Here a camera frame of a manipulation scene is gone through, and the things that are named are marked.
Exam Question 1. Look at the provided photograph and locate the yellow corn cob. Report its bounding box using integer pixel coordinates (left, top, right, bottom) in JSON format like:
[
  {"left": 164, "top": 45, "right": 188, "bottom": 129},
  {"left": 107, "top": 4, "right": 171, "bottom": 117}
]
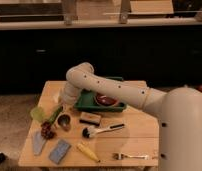
[{"left": 77, "top": 143, "right": 100, "bottom": 162}]

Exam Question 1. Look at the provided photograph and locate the dark red grape bunch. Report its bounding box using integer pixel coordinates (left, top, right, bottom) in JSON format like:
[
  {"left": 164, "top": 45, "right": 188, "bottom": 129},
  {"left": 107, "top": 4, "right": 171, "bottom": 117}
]
[{"left": 41, "top": 121, "right": 56, "bottom": 140}]

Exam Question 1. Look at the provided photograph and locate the brown wooden block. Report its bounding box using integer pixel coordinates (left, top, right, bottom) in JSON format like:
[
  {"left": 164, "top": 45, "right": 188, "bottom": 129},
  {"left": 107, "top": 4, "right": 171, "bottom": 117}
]
[{"left": 79, "top": 112, "right": 101, "bottom": 126}]

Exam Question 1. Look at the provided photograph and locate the blue sponge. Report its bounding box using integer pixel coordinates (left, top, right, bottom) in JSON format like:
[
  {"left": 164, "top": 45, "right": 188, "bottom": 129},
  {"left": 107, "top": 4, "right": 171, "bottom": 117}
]
[{"left": 49, "top": 140, "right": 71, "bottom": 164}]

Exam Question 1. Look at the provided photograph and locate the dark red bowl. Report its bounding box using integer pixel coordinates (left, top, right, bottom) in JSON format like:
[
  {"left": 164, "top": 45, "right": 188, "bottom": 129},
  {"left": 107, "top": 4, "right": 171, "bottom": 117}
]
[{"left": 95, "top": 93, "right": 118, "bottom": 106}]

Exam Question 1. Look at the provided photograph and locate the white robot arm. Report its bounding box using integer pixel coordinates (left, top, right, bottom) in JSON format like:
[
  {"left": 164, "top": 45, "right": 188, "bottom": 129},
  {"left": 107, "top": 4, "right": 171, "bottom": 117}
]
[{"left": 61, "top": 62, "right": 202, "bottom": 171}]

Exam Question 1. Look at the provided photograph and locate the light green plastic cup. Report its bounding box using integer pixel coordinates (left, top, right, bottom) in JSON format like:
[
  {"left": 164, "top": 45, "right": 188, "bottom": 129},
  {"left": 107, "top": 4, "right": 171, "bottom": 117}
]
[{"left": 30, "top": 106, "right": 45, "bottom": 123}]

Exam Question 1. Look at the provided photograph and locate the metal cup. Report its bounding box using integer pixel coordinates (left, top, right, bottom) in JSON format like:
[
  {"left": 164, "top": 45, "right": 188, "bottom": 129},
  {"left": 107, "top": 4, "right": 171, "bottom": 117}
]
[{"left": 57, "top": 114, "right": 71, "bottom": 131}]

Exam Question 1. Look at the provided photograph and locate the wooden table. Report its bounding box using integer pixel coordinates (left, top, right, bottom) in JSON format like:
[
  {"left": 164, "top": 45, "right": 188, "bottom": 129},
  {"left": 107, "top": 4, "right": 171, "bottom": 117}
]
[{"left": 17, "top": 80, "right": 161, "bottom": 168}]

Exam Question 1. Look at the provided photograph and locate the green pepper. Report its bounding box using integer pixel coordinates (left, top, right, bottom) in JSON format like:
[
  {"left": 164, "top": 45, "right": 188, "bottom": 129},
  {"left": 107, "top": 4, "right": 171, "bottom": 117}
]
[{"left": 48, "top": 106, "right": 63, "bottom": 125}]

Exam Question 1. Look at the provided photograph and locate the black and white brush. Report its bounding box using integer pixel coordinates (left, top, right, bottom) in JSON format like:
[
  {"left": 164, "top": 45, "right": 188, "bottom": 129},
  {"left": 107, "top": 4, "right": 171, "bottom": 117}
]
[{"left": 82, "top": 124, "right": 125, "bottom": 138}]

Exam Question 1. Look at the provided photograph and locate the green plastic tray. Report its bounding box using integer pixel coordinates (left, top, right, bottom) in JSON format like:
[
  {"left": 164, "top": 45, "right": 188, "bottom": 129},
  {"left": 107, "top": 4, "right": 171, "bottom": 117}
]
[{"left": 73, "top": 76, "right": 128, "bottom": 113}]

